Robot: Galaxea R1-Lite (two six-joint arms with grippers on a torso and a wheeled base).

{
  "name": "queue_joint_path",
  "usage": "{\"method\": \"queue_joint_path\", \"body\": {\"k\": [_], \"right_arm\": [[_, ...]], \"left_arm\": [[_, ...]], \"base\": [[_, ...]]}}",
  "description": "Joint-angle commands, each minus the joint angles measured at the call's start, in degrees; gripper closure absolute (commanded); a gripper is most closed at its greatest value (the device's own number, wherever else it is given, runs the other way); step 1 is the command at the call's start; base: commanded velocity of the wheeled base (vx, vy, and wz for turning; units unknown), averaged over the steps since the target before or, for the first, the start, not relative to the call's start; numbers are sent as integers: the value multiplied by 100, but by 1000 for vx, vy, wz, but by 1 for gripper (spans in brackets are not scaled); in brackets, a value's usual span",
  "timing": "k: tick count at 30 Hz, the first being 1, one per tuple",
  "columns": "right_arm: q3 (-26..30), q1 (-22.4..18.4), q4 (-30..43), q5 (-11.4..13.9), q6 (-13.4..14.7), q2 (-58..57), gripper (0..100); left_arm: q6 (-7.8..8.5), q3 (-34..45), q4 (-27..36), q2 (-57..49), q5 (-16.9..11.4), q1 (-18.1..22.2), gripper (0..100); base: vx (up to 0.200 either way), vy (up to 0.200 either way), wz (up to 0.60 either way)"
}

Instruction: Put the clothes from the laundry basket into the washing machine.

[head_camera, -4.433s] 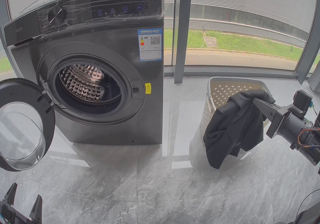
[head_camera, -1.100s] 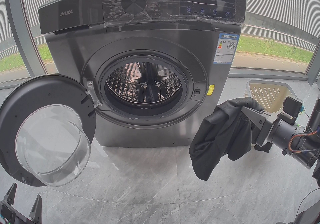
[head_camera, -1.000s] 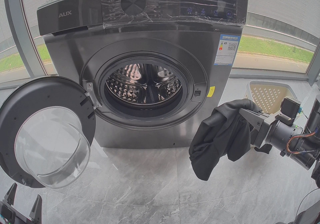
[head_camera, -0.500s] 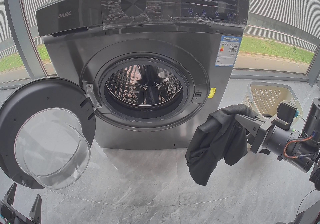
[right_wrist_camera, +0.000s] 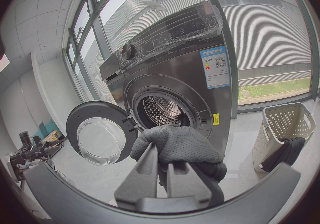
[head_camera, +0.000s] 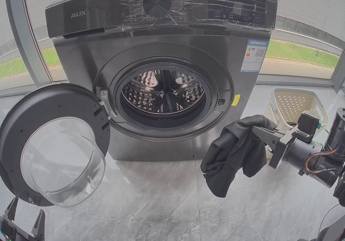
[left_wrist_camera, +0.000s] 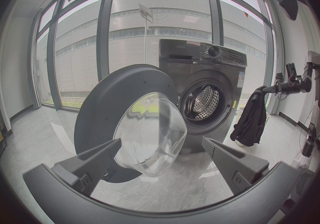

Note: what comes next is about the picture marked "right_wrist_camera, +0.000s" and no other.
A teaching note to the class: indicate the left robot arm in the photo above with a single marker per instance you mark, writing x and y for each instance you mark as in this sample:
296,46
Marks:
35,149

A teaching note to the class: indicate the dark grey mesh garment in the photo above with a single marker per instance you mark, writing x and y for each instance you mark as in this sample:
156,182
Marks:
185,142

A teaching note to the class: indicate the window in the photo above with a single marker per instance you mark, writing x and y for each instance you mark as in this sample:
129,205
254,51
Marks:
262,30

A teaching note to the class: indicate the grey washing machine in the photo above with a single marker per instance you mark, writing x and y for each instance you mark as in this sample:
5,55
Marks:
175,80

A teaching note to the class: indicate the washing machine door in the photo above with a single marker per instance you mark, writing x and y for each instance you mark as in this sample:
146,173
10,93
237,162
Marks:
100,132

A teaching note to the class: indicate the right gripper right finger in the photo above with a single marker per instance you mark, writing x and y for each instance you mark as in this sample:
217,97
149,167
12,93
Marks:
187,183

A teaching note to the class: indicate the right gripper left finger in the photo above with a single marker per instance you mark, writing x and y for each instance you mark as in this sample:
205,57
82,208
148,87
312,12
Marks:
140,180

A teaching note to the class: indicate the black garment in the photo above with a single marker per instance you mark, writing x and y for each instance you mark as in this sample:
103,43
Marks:
287,152

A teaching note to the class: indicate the cream laundry basket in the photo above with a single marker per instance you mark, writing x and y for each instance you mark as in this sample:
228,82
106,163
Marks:
280,122

